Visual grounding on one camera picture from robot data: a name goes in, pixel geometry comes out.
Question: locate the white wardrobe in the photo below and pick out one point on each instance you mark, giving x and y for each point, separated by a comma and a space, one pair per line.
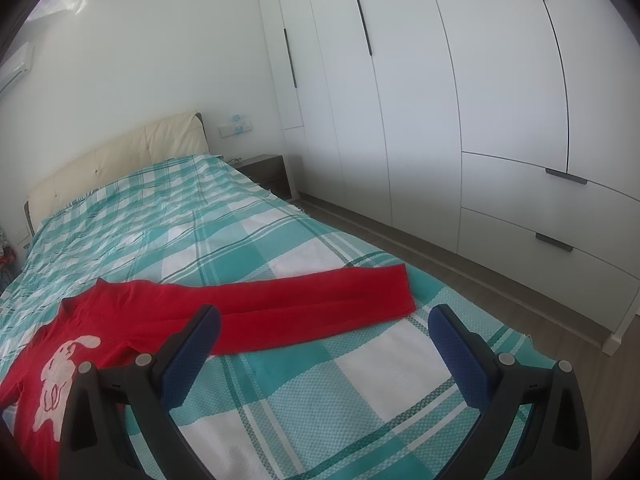
425, 110

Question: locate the white air conditioner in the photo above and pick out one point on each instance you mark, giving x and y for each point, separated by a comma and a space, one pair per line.
15, 67

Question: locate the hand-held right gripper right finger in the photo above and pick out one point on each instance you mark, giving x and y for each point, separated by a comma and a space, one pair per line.
462, 360

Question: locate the pile of mixed clothes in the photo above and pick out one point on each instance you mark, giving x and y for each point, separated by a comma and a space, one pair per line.
7, 260

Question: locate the teal white plaid blanket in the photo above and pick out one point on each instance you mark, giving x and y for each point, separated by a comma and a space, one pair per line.
300, 400

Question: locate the beige padded headboard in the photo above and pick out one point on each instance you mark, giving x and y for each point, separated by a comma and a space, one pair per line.
125, 150

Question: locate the white wall switch panel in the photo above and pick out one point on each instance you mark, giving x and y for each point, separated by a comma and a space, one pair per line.
236, 126

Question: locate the dark wooden nightstand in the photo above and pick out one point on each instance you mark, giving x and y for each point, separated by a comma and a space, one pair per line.
267, 172

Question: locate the red sweater with white figure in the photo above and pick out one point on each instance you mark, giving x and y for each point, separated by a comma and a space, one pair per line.
300, 305

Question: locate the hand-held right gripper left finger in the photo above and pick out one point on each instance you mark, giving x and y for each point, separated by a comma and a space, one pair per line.
192, 355

